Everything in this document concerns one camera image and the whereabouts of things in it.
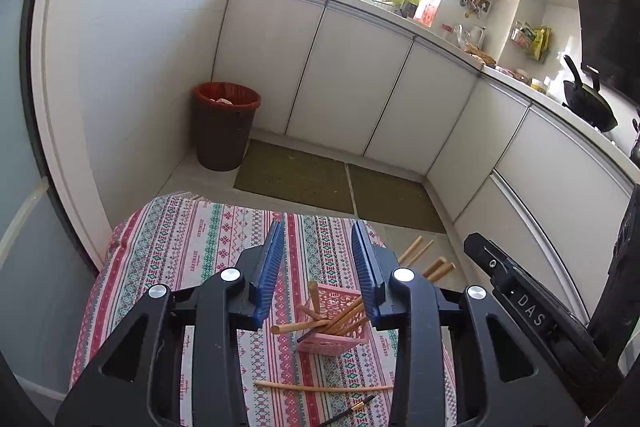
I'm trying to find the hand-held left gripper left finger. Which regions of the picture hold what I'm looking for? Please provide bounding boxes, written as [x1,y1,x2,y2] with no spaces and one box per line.
[55,221,286,427]

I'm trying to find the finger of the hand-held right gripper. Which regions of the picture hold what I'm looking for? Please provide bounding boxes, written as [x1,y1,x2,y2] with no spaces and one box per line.
[464,232,621,413]

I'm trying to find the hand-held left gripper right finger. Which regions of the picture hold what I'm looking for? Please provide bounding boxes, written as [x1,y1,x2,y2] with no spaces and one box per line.
[351,221,586,427]

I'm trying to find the group of wooden chopsticks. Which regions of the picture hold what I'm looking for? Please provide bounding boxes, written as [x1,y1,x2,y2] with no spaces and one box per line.
[271,280,372,339]

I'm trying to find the pink perforated utensil holder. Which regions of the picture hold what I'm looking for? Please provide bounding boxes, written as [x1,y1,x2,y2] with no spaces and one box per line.
[298,283,374,356]

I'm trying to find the patterned striped tablecloth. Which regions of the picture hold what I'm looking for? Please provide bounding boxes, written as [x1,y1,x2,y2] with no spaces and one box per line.
[70,192,459,427]

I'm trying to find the olive floor mat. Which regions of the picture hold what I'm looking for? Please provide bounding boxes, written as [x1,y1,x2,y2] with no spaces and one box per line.
[235,139,355,214]
[347,164,448,234]

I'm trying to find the brown trash bin red liner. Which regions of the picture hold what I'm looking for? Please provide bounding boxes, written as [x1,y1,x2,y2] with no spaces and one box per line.
[194,82,262,172]

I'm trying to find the black wok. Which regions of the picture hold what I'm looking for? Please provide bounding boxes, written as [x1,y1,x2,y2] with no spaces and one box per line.
[562,55,619,133]

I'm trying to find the white kitchen base cabinets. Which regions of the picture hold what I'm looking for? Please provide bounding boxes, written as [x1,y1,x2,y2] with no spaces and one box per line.
[212,0,640,325]

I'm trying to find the white kitchen countertop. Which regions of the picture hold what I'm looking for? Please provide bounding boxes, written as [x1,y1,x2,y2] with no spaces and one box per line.
[234,0,640,188]

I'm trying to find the black range hood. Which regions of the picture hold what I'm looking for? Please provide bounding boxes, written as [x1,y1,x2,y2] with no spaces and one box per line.
[570,0,640,100]

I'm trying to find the glass kettle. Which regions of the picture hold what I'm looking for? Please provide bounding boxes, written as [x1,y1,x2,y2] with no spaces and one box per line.
[455,24,486,53]

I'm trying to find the frosted glass sliding door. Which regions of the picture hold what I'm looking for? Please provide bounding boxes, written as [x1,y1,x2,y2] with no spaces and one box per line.
[0,0,113,427]

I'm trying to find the red drink bottle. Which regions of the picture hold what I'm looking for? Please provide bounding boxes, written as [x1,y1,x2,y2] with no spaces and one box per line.
[414,0,440,27]

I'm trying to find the wall rack with packets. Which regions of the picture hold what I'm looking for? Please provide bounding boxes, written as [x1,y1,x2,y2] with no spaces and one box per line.
[510,21,554,63]

